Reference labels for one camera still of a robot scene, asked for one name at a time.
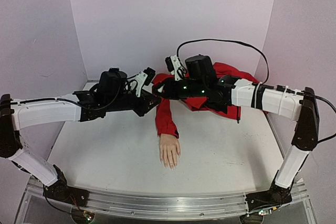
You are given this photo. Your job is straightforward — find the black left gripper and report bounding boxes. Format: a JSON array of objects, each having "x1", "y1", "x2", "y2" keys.
[{"x1": 107, "y1": 90, "x2": 163, "y2": 118}]

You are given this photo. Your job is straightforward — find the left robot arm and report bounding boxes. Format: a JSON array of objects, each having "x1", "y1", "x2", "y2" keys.
[{"x1": 1, "y1": 68, "x2": 161, "y2": 201}]

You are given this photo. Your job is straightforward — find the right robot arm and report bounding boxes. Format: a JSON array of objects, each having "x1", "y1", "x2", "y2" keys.
[{"x1": 153, "y1": 55, "x2": 319, "y2": 189}]

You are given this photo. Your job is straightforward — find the red jacket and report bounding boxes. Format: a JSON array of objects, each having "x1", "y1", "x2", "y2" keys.
[{"x1": 155, "y1": 62, "x2": 259, "y2": 138}]

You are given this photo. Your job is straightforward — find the mannequin hand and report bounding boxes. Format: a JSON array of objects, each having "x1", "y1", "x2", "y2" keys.
[{"x1": 159, "y1": 134, "x2": 181, "y2": 170}]

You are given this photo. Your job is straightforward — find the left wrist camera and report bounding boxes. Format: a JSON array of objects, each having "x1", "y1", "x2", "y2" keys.
[{"x1": 134, "y1": 67, "x2": 155, "y2": 97}]

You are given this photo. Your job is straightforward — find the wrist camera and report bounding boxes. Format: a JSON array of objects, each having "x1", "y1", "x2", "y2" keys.
[
  {"x1": 165, "y1": 55, "x2": 187, "y2": 81},
  {"x1": 134, "y1": 67, "x2": 155, "y2": 97}
]

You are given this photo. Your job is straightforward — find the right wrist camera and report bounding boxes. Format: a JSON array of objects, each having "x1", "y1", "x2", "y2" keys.
[{"x1": 165, "y1": 55, "x2": 187, "y2": 81}]

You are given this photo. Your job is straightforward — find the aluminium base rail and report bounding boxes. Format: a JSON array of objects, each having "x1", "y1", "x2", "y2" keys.
[{"x1": 24, "y1": 174, "x2": 316, "y2": 223}]

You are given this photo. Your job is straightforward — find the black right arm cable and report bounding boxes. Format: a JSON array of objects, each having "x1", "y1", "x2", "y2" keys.
[{"x1": 176, "y1": 39, "x2": 336, "y2": 142}]

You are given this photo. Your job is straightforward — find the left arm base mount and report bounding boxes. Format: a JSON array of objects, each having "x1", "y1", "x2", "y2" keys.
[{"x1": 43, "y1": 166, "x2": 89, "y2": 207}]

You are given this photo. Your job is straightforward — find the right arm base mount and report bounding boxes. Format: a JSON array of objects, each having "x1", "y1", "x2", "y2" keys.
[{"x1": 245, "y1": 179, "x2": 293, "y2": 212}]

